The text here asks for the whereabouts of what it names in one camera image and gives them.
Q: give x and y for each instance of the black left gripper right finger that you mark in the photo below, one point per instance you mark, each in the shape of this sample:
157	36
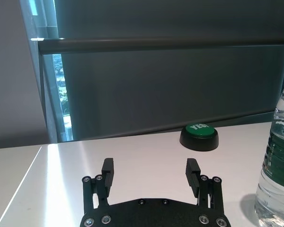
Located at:
192	179

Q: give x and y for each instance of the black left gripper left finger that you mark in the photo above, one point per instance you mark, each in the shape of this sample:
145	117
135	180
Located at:
107	179

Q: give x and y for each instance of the clear water bottle green label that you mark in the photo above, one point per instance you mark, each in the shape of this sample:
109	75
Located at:
279	165

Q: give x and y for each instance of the small dark object behind bottle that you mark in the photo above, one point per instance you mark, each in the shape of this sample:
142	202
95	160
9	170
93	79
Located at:
198	142

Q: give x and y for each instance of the window glass strip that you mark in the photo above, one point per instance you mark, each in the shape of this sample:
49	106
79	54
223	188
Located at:
61	94

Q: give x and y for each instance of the grey horizontal handrail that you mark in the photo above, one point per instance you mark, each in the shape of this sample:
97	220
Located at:
156	45

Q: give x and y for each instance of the grey window frame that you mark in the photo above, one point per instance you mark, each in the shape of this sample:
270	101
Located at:
49	106

